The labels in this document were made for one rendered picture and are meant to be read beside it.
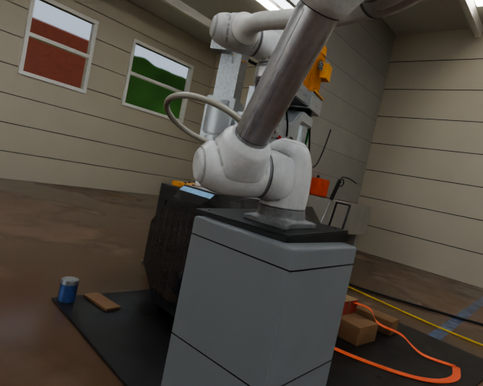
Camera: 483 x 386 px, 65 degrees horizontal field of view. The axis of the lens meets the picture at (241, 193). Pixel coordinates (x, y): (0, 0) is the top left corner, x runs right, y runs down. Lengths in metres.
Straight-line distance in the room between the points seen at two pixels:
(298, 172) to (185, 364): 0.70
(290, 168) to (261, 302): 0.40
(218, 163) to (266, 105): 0.21
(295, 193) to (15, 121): 7.11
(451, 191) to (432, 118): 1.28
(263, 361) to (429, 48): 7.00
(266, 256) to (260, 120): 0.37
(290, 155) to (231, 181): 0.22
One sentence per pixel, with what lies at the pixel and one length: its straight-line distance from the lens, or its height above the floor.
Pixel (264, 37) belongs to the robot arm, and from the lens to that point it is 1.38.
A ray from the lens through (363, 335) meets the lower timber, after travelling 2.78.
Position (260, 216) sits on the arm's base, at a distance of 1.22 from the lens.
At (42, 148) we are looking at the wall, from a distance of 8.17.
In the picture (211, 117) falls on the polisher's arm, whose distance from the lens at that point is 3.24.
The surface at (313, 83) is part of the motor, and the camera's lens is 3.19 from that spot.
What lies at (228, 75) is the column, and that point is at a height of 1.75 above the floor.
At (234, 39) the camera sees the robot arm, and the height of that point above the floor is 1.38.
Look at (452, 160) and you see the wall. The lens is 7.03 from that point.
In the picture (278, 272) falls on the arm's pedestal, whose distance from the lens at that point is 1.04.
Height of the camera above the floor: 0.97
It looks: 3 degrees down
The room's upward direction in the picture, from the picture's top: 12 degrees clockwise
